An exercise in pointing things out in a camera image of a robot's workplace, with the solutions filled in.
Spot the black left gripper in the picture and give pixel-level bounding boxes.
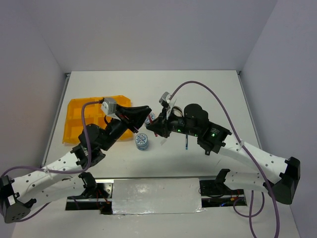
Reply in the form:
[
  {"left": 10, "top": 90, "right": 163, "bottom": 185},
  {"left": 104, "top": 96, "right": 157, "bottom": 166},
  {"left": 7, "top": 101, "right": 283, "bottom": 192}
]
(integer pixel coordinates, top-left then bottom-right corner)
[{"left": 101, "top": 104, "right": 153, "bottom": 151}]

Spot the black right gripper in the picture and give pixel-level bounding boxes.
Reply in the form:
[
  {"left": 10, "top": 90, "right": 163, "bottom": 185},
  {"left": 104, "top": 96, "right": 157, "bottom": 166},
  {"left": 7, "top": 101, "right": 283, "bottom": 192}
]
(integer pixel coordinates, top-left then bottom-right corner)
[{"left": 146, "top": 106, "right": 199, "bottom": 137}]

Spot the clear pen cap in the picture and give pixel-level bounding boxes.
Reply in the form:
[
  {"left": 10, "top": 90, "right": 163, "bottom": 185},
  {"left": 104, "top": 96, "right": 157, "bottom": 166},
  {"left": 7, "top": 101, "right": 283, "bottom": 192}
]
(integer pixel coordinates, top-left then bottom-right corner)
[{"left": 160, "top": 138, "right": 167, "bottom": 146}]

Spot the blue gel pen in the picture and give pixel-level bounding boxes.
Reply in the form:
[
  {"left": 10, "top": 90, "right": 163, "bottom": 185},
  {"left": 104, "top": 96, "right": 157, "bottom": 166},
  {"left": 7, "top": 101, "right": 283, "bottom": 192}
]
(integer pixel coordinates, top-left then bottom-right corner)
[{"left": 185, "top": 135, "right": 189, "bottom": 150}]

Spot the red gel pen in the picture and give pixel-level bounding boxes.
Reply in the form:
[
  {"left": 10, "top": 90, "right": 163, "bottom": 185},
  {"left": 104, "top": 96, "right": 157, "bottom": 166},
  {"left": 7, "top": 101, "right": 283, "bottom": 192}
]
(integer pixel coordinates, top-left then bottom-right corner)
[{"left": 119, "top": 114, "right": 138, "bottom": 133}]

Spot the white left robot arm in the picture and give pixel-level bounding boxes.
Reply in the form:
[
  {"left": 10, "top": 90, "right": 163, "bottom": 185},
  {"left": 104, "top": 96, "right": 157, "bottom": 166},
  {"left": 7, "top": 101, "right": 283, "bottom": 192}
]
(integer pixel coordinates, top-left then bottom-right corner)
[{"left": 0, "top": 105, "right": 151, "bottom": 224}]

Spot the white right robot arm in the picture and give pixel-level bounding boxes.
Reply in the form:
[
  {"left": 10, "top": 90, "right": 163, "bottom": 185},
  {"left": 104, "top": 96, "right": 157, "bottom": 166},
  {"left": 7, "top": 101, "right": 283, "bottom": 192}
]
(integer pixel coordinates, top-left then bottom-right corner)
[{"left": 146, "top": 104, "right": 301, "bottom": 205}]

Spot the blue putty jar far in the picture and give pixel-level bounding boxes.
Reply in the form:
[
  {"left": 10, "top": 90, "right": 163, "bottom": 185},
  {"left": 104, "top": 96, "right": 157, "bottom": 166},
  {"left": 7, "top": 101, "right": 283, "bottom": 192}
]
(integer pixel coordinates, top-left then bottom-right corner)
[{"left": 145, "top": 112, "right": 156, "bottom": 125}]

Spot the blue putty jar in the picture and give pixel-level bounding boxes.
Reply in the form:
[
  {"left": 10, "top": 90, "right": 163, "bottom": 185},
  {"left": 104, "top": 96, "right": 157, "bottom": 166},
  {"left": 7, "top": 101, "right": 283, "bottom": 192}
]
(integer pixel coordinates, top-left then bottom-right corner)
[
  {"left": 145, "top": 112, "right": 156, "bottom": 125},
  {"left": 135, "top": 133, "right": 149, "bottom": 151}
]

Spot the white tape roll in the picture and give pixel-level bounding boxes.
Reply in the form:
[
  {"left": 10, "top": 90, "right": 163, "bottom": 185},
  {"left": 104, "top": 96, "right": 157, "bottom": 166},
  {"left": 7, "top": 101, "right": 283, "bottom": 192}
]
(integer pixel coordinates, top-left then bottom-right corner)
[{"left": 172, "top": 106, "right": 183, "bottom": 117}]

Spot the blue putty jar near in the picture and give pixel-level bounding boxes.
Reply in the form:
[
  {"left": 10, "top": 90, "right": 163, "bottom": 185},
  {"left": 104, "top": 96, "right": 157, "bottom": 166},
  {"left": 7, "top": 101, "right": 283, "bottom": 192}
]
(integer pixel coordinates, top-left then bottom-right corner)
[{"left": 135, "top": 133, "right": 149, "bottom": 151}]

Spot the yellow compartment bin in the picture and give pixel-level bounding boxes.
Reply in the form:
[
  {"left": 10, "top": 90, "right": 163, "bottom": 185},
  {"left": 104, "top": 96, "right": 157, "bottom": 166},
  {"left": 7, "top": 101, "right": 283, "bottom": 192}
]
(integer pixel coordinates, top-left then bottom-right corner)
[{"left": 61, "top": 94, "right": 134, "bottom": 146}]

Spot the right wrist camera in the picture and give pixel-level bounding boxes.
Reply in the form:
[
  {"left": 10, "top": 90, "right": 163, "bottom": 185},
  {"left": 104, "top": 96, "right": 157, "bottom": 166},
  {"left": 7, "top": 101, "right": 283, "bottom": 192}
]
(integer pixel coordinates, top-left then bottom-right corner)
[{"left": 159, "top": 92, "right": 176, "bottom": 119}]

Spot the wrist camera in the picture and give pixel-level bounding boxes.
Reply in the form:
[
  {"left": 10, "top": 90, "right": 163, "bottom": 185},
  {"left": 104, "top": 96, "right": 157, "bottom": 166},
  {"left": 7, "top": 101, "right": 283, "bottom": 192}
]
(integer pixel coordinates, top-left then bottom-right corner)
[
  {"left": 101, "top": 98, "right": 119, "bottom": 119},
  {"left": 159, "top": 92, "right": 176, "bottom": 119}
]

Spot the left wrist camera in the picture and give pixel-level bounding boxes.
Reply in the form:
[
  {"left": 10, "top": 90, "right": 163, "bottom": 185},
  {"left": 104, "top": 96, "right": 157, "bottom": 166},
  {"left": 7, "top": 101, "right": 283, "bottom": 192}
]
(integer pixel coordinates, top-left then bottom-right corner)
[{"left": 101, "top": 98, "right": 119, "bottom": 119}]

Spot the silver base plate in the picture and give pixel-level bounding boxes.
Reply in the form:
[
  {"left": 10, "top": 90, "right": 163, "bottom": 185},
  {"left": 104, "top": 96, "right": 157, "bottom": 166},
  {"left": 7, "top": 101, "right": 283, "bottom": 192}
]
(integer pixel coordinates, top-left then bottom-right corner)
[{"left": 65, "top": 178, "right": 247, "bottom": 215}]

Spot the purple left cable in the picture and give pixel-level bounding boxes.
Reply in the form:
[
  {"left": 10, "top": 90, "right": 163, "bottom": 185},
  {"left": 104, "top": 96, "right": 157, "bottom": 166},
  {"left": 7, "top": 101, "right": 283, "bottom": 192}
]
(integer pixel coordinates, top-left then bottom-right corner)
[{"left": 0, "top": 98, "right": 105, "bottom": 221}]

